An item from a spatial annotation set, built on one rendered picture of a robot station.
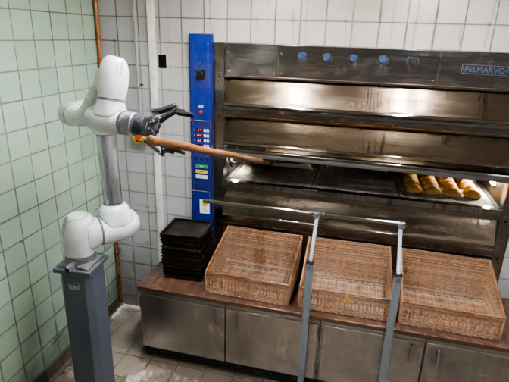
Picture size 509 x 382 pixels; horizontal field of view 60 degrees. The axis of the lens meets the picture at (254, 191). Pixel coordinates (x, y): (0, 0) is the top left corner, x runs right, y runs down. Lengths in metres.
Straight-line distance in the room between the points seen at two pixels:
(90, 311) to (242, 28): 1.87
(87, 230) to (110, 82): 0.91
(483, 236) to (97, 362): 2.44
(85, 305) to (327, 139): 1.72
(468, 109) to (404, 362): 1.53
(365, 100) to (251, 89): 0.72
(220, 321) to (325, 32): 1.91
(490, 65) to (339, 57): 0.84
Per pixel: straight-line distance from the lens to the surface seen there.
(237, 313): 2.87
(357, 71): 2.83
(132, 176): 3.39
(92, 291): 2.50
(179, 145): 1.59
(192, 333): 3.08
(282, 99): 2.87
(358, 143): 2.87
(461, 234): 3.11
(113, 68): 1.74
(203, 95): 2.98
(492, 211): 3.10
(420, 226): 3.07
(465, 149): 2.95
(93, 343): 2.67
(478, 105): 2.91
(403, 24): 2.81
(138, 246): 3.60
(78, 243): 2.39
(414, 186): 3.14
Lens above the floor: 2.16
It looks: 20 degrees down
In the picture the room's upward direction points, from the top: 2 degrees clockwise
